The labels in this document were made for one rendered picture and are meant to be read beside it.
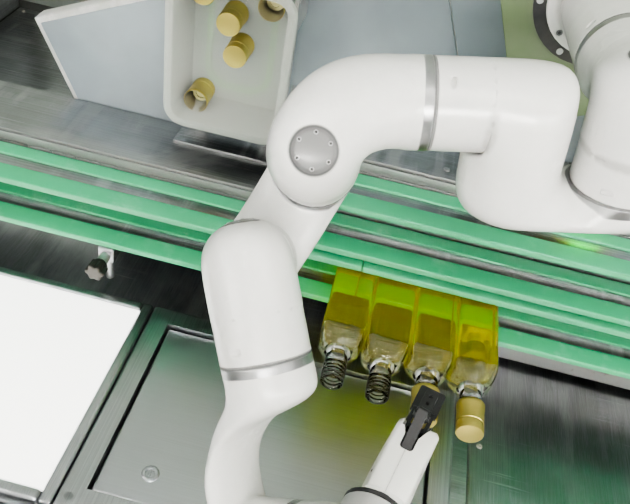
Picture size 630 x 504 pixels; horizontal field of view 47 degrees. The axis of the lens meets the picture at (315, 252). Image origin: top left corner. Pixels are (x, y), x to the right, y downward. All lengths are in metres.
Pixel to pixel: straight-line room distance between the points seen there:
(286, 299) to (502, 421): 0.59
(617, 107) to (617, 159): 0.05
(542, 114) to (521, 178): 0.06
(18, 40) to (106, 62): 0.71
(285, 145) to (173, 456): 0.51
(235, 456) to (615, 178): 0.43
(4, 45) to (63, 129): 0.72
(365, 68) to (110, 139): 0.60
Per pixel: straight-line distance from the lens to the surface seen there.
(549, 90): 0.65
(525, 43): 0.97
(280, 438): 1.00
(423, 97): 0.63
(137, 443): 0.98
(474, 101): 0.63
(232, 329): 0.63
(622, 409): 1.26
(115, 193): 1.07
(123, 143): 1.14
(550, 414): 1.20
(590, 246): 1.02
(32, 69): 1.77
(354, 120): 0.60
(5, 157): 1.15
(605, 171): 0.70
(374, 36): 1.05
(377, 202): 0.95
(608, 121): 0.68
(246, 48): 1.04
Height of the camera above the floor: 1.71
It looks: 49 degrees down
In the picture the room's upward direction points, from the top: 163 degrees counter-clockwise
